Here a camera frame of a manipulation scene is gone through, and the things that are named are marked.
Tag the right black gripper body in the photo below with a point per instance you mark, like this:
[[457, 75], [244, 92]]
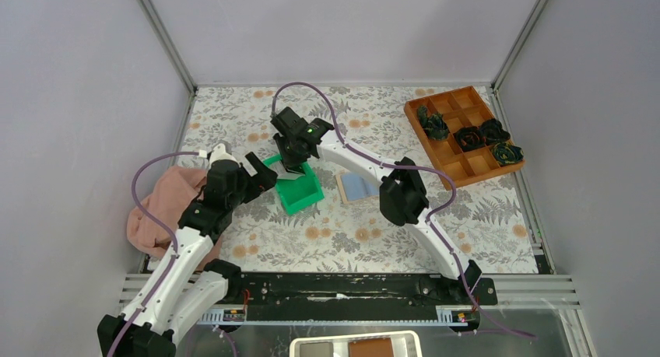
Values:
[[286, 144]]

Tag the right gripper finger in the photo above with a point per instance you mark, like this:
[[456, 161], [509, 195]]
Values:
[[280, 168], [298, 169]]

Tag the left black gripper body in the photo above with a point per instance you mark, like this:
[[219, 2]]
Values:
[[235, 199]]

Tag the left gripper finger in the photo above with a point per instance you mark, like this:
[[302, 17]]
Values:
[[252, 190], [264, 177]]

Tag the beige blue card holder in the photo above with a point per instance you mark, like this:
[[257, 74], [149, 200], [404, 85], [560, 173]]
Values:
[[353, 187]]

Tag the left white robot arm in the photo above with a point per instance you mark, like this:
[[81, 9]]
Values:
[[153, 323]]

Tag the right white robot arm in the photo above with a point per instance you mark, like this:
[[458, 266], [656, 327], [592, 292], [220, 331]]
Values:
[[402, 194]]

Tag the stack of cards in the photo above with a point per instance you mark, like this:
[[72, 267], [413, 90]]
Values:
[[287, 175]]

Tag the green plastic bin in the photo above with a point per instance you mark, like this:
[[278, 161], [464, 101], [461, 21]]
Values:
[[296, 195]]

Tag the pink cloth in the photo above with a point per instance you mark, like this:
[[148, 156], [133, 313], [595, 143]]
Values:
[[171, 195]]

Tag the floral patterned table mat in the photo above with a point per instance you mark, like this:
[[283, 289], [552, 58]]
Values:
[[484, 220]]

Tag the dark floral rolled sock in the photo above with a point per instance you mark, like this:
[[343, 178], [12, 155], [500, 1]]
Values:
[[433, 125], [493, 132], [469, 139], [507, 154]]

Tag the orange compartment tray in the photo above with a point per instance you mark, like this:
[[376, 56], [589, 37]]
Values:
[[463, 107]]

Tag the white device with screen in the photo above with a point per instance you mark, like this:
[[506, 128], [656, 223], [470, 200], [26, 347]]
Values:
[[390, 343]]

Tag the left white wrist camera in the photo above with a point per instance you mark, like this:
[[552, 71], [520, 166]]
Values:
[[217, 153]]

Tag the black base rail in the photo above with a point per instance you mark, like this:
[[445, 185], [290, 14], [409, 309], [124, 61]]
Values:
[[290, 297]]

